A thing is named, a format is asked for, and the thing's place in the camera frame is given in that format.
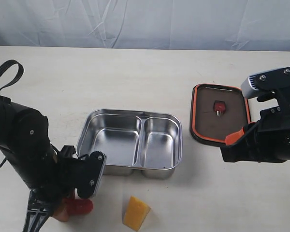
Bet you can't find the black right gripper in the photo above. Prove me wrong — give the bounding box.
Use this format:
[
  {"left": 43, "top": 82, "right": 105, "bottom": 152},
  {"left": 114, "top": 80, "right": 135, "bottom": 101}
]
[{"left": 220, "top": 87, "right": 290, "bottom": 162}]

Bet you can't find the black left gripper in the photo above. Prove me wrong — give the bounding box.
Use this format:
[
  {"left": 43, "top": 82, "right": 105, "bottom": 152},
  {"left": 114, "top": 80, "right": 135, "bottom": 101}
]
[{"left": 22, "top": 145, "right": 107, "bottom": 232}]

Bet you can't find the red toy sausage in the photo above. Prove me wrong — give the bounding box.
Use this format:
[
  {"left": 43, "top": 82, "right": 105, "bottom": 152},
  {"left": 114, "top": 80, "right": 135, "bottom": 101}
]
[{"left": 63, "top": 191, "right": 94, "bottom": 216}]

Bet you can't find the dark transparent lunch box lid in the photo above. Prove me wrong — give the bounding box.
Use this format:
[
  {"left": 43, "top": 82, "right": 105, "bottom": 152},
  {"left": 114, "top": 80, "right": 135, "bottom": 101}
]
[{"left": 189, "top": 83, "right": 251, "bottom": 147}]

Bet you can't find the yellow toy cheese wedge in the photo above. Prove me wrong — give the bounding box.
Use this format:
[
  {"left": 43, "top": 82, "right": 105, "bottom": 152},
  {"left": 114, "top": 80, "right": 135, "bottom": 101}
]
[{"left": 123, "top": 196, "right": 151, "bottom": 232}]

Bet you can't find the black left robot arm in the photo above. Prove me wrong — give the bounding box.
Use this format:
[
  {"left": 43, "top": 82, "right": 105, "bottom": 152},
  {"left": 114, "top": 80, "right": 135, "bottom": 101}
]
[{"left": 0, "top": 98, "right": 106, "bottom": 232}]

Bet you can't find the stainless steel lunch box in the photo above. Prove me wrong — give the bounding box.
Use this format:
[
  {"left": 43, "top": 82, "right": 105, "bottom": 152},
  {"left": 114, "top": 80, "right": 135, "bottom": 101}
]
[{"left": 76, "top": 109, "right": 182, "bottom": 179}]

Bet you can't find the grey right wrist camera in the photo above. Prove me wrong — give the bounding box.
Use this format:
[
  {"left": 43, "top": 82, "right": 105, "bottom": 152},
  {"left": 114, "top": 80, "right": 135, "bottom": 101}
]
[{"left": 241, "top": 67, "right": 290, "bottom": 99}]

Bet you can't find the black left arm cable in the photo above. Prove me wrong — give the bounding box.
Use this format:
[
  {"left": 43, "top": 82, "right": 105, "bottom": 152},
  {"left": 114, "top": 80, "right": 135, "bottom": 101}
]
[{"left": 0, "top": 59, "right": 25, "bottom": 173}]

